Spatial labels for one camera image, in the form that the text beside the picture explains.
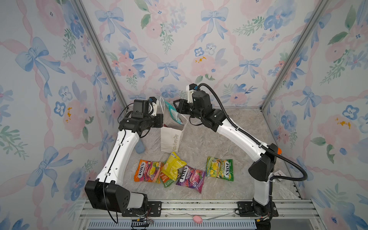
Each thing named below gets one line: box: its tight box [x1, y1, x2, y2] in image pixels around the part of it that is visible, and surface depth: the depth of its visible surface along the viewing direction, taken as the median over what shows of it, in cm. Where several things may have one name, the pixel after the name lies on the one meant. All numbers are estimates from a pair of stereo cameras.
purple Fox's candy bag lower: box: [175, 164, 206, 195], surface depth 83 cm
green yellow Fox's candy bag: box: [206, 156, 234, 182], surface depth 87 cm
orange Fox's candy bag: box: [134, 159, 164, 184], surface depth 86 cm
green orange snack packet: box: [160, 172, 175, 188], surface depth 84 cm
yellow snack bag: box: [161, 151, 187, 182], surface depth 85 cm
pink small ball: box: [193, 215, 203, 224], surface depth 71 cm
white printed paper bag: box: [159, 96, 189, 153], surface depth 80 cm
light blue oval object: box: [135, 138, 146, 154], surface depth 96 cm
